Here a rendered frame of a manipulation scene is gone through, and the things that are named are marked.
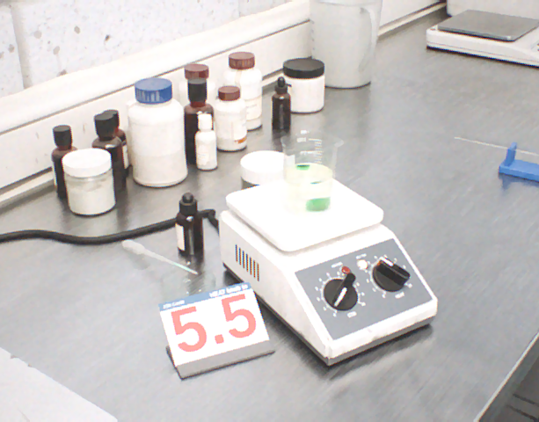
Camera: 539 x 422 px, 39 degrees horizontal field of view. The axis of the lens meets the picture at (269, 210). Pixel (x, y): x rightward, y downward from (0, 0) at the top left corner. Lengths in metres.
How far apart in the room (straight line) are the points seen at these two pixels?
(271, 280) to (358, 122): 0.53
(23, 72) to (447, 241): 0.58
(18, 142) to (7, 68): 0.10
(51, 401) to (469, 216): 0.53
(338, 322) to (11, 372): 0.29
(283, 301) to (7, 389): 0.25
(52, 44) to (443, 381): 0.67
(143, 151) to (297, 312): 0.37
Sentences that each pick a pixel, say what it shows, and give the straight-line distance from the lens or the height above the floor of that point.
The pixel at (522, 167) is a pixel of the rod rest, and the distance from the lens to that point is 1.08.
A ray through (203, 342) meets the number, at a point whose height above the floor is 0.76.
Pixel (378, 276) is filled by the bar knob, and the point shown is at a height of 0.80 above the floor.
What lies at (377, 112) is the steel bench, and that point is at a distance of 1.25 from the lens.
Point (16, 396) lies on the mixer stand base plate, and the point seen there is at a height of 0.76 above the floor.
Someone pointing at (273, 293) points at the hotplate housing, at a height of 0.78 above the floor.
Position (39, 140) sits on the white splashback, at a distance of 1.03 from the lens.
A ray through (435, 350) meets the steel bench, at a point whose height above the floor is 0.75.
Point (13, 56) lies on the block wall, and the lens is 1.04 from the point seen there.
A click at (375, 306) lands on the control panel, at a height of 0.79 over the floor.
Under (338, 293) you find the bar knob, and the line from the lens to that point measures 0.68.
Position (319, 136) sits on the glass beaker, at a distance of 0.75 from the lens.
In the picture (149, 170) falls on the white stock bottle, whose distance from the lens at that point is 1.00.
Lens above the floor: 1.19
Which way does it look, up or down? 28 degrees down
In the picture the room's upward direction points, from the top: straight up
